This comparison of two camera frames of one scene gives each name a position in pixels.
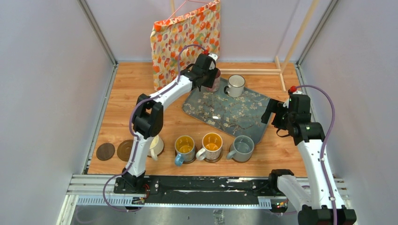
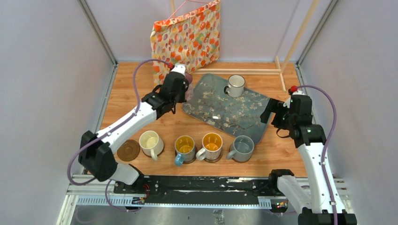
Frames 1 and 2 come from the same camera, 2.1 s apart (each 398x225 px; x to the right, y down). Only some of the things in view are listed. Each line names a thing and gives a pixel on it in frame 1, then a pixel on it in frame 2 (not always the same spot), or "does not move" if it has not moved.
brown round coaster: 185,162 does not move
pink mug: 216,85 to 189,92
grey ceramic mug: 243,146 does not move
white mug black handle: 235,86 does not move
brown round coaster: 213,161 does not move
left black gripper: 212,74 to 182,98
